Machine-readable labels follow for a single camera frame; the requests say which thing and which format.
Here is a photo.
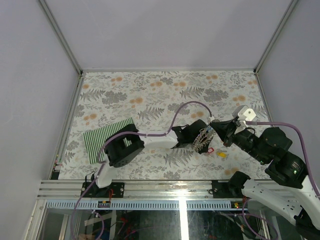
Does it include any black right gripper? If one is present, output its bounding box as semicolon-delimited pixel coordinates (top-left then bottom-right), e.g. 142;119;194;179
208;116;268;163

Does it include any metal ring disc with keyrings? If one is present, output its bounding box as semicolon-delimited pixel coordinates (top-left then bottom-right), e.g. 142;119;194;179
192;125;216;154

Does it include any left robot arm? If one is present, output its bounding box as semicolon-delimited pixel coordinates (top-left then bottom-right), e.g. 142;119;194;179
92;119;216;198

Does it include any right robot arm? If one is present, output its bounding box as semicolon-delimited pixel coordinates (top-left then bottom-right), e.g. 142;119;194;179
209;118;320;240

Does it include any yellow key tag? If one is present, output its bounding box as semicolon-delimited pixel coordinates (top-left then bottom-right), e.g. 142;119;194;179
216;152;228;158

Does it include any floral table mat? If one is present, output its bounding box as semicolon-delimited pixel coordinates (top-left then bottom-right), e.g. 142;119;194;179
58;70;268;180

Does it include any green striped cloth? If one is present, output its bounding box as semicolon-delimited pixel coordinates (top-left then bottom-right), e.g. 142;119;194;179
83;117;134;164

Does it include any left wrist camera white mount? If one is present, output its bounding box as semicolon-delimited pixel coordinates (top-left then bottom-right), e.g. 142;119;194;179
207;116;215;123

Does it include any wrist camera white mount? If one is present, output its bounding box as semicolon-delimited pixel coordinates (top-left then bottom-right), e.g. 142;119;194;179
207;116;215;123
232;105;257;135

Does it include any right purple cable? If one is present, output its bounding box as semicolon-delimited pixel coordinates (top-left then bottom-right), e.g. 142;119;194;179
246;120;320;198

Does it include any purple cable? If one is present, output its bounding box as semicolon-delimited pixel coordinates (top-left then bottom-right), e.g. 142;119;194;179
69;101;213;240
246;120;320;198

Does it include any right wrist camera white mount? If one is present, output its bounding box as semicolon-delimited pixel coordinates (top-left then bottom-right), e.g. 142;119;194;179
232;105;257;135

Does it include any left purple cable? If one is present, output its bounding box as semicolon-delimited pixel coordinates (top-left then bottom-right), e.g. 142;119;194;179
69;101;213;240

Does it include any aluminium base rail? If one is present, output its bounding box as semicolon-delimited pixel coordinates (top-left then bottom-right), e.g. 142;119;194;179
37;180;244;211

